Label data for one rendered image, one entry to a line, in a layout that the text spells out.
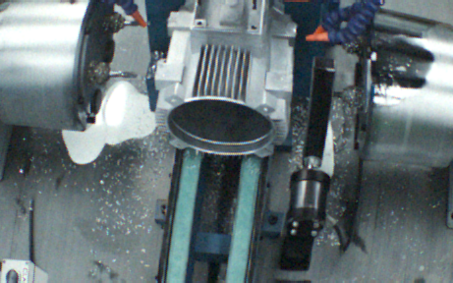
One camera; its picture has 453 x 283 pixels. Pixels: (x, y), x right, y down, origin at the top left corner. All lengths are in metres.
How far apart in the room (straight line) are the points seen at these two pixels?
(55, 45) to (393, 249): 0.68
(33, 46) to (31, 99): 0.09
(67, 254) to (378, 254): 0.55
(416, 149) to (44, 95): 0.57
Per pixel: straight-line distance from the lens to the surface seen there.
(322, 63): 1.02
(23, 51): 1.21
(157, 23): 1.38
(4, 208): 1.48
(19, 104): 1.25
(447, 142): 1.20
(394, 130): 1.18
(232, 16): 1.20
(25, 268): 1.11
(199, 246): 1.34
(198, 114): 1.32
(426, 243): 1.43
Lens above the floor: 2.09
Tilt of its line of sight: 61 degrees down
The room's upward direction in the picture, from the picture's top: 2 degrees counter-clockwise
